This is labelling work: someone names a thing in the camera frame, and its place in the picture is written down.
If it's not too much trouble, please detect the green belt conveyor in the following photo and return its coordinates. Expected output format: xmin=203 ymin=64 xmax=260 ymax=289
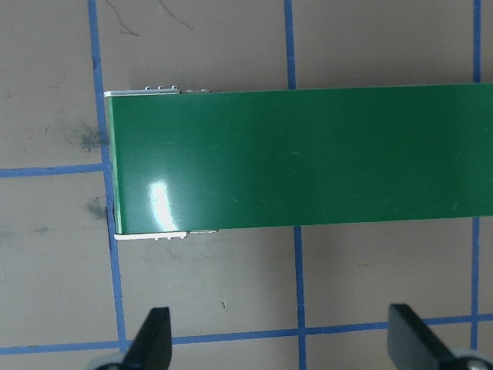
xmin=103 ymin=82 xmax=493 ymax=242

